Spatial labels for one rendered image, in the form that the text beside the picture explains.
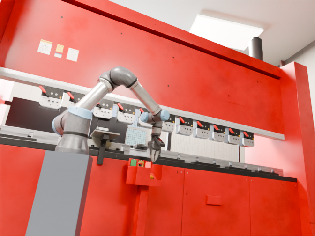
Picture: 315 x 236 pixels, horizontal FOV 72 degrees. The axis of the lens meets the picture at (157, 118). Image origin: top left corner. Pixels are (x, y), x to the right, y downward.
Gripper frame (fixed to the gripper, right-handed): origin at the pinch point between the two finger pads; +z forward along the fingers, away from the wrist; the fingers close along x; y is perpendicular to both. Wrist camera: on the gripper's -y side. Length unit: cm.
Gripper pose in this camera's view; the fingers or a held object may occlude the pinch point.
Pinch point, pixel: (153, 160)
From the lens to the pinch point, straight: 160.5
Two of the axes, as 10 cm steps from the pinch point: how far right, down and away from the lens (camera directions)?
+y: -5.0, 1.2, 8.6
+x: -8.5, -2.2, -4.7
